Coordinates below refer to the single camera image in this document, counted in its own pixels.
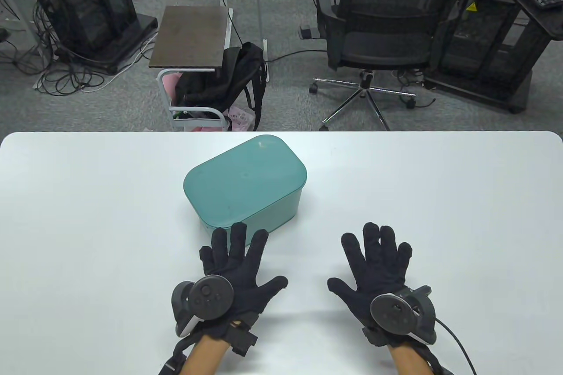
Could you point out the black backpack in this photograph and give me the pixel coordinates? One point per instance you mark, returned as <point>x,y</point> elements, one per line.
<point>228,80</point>

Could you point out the teal plastic lid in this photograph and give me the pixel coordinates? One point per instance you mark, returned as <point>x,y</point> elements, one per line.
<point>244,177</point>

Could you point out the pink plastic bag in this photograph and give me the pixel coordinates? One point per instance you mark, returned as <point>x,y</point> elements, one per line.
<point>242,119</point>

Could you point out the grey metal desk leg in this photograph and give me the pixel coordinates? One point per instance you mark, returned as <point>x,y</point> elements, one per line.
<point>260,10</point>

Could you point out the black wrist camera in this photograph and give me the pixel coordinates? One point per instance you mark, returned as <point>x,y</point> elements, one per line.
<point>242,339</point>

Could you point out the person's right forearm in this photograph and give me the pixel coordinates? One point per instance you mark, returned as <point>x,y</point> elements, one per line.
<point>409,362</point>

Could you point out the person's left forearm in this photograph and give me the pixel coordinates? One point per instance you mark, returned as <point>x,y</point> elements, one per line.
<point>206,355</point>

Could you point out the black mesh equipment rack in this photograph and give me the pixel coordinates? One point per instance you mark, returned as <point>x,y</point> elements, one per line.
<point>488,54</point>
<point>83,10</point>

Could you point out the black mesh office chair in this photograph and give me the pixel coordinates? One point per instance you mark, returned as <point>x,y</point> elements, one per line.
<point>387,41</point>

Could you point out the teal plastic storage box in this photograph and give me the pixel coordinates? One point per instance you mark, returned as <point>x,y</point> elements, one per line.
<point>281,212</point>

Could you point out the person's left hand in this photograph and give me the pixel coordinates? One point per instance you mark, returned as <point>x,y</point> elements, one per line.
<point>246,278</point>

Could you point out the grey and white hand controller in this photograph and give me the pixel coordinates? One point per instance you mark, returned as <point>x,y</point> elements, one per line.
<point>206,298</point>
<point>396,313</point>

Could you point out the person's right hand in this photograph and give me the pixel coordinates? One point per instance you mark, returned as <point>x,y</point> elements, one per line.
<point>378,269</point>

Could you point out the brown side table white frame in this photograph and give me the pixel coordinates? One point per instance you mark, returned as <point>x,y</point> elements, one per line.
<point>191,36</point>

